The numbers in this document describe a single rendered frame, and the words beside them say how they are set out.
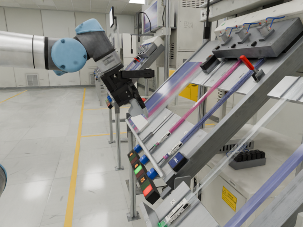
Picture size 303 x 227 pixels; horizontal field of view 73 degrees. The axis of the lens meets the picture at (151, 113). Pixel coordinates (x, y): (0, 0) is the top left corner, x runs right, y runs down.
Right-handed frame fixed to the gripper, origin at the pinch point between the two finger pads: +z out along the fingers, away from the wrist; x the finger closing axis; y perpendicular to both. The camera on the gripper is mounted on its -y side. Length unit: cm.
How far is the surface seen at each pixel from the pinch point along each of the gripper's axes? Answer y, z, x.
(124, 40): -90, -21, -452
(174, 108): -40, 59, -126
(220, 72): -37.4, 5.5, -8.7
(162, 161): 5.1, 14.9, 8.3
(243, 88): -31.4, 6.6, 11.9
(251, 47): -43.3, -1.9, 6.3
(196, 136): -9.1, 11.7, 12.2
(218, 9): -65, -15, -35
